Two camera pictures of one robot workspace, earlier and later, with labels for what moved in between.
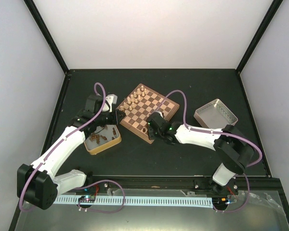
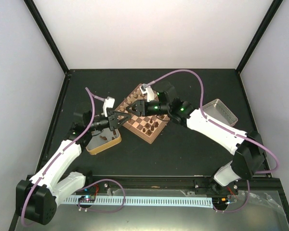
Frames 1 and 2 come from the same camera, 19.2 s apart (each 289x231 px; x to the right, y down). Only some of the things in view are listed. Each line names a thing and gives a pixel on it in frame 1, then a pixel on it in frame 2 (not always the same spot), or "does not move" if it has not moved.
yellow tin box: x=105 y=136 does not move
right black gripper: x=151 y=134 to x=142 y=106
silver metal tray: x=215 y=114 does not move
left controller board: x=86 y=198 does not move
